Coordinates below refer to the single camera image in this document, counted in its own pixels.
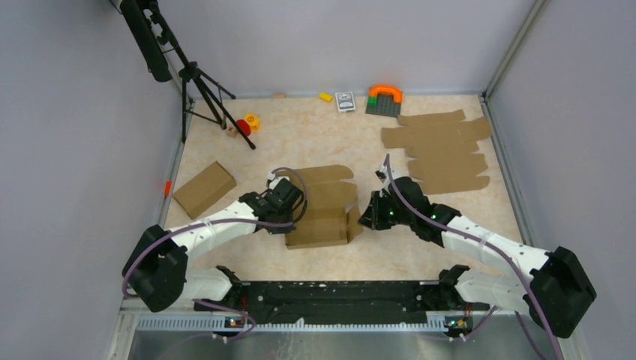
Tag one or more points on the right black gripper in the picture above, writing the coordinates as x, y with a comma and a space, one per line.
371, 217

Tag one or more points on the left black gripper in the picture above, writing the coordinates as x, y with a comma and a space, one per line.
280, 229

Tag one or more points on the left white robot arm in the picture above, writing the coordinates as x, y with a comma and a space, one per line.
159, 271

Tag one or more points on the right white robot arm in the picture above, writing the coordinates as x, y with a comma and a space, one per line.
550, 287

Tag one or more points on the folded brown cardboard box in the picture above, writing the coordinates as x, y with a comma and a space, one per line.
204, 190

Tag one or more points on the red round disc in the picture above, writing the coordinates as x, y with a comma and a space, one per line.
244, 127

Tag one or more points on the small wooden cube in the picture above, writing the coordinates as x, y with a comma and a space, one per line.
231, 132

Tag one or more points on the yellow round disc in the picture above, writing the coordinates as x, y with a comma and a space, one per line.
253, 121

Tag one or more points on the stack of flat cardboard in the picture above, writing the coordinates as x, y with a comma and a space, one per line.
443, 150

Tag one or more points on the dark grey building plate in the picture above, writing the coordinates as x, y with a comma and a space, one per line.
385, 106

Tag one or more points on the yellow toy block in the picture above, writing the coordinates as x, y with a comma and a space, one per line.
325, 97

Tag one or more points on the playing card deck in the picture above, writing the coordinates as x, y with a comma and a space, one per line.
345, 101

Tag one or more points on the orange U-shaped toy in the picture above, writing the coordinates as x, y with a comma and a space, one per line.
383, 89

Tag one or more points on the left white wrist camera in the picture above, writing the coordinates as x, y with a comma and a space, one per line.
273, 180

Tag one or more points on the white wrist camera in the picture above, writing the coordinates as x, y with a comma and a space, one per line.
383, 175
273, 180

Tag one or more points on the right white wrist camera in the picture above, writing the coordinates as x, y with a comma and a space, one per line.
383, 175

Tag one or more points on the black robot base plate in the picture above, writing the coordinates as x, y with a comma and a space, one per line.
373, 302

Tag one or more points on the orange clip on frame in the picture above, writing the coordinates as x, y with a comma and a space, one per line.
167, 188

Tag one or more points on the black camera tripod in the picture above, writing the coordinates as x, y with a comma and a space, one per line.
166, 60

